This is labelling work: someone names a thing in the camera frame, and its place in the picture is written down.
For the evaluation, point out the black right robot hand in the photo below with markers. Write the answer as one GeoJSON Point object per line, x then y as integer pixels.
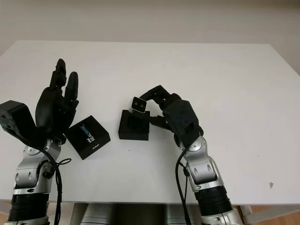
{"type": "Point", "coordinates": [161, 96]}

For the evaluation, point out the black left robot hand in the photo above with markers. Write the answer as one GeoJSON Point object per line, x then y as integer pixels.
{"type": "Point", "coordinates": [50, 110]}

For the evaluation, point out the small silver depth camera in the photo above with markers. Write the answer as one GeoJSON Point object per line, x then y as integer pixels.
{"type": "Point", "coordinates": [138, 105]}

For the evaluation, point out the black RealSense box lid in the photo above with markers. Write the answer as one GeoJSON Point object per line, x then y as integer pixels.
{"type": "Point", "coordinates": [96, 131]}

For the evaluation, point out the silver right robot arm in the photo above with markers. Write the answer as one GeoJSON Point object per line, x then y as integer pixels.
{"type": "Point", "coordinates": [201, 168]}

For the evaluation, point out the black box base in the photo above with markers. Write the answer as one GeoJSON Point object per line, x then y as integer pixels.
{"type": "Point", "coordinates": [124, 134]}

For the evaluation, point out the silver left robot thigh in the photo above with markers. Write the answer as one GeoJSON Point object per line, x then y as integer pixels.
{"type": "Point", "coordinates": [96, 215]}

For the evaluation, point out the silver robot thigh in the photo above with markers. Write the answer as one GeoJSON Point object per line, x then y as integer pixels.
{"type": "Point", "coordinates": [178, 215]}
{"type": "Point", "coordinates": [96, 215]}

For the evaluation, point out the silver right robot thigh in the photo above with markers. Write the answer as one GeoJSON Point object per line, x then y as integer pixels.
{"type": "Point", "coordinates": [178, 215]}

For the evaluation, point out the dark robot waist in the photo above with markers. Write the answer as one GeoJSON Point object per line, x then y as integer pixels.
{"type": "Point", "coordinates": [138, 215]}

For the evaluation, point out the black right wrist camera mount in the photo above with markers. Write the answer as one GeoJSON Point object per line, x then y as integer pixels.
{"type": "Point", "coordinates": [182, 117]}

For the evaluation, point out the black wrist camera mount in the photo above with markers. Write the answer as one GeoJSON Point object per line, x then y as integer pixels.
{"type": "Point", "coordinates": [12, 114]}
{"type": "Point", "coordinates": [182, 117]}

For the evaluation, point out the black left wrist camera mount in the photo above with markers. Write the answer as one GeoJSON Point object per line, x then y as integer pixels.
{"type": "Point", "coordinates": [12, 114]}

